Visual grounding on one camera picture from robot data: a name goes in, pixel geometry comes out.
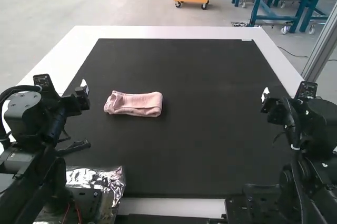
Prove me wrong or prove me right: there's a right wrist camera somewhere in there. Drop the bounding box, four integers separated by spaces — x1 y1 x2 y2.
294 81 319 101

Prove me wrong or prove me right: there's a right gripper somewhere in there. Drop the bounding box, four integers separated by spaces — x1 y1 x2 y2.
261 86 290 126

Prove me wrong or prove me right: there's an aluminium post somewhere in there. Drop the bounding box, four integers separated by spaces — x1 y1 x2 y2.
301 5 337 84

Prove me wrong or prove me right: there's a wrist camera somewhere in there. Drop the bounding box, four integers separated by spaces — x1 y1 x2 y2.
294 81 319 101
33 74 57 97

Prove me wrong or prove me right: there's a pale towel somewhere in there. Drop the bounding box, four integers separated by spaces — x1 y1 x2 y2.
103 90 164 118

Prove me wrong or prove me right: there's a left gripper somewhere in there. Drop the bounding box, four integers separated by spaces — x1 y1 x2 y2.
62 78 92 116

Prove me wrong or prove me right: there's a silver foil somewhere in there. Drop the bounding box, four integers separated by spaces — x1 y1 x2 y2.
63 165 126 219

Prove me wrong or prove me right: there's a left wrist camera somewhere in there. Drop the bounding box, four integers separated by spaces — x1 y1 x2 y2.
33 74 57 97

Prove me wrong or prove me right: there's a black mat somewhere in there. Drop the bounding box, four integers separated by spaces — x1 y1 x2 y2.
52 38 303 199

